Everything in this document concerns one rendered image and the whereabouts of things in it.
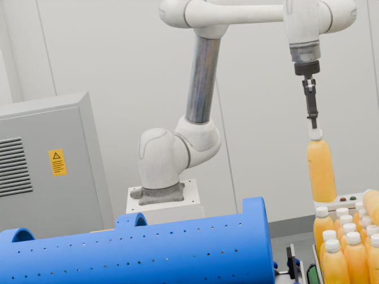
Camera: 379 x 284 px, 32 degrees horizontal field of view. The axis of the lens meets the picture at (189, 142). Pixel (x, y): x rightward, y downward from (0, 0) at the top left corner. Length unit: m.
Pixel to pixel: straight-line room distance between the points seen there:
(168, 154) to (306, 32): 0.88
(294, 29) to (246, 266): 0.71
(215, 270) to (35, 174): 1.83
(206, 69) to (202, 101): 0.14
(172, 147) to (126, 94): 2.23
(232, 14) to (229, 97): 2.65
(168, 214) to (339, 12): 1.04
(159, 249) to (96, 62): 2.91
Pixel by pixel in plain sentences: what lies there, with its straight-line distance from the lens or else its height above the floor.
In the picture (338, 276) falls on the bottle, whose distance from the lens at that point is 2.01.
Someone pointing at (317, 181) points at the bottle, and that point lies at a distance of 2.06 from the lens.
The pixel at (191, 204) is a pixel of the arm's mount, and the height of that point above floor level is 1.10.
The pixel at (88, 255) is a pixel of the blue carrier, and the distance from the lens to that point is 2.09.
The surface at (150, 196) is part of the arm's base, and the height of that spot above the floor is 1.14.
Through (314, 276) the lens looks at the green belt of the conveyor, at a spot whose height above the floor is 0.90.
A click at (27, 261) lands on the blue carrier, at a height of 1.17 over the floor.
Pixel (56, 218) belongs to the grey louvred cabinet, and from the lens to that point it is 3.72.
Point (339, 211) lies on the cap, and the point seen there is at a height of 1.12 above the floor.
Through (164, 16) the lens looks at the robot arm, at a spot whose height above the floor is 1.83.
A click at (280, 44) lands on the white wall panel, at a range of 4.84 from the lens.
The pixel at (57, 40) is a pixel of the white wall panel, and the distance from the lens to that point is 4.82.
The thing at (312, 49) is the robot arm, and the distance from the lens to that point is 1.98.
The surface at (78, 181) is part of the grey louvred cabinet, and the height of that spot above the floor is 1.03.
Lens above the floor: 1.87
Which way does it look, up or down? 12 degrees down
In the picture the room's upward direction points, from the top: 10 degrees counter-clockwise
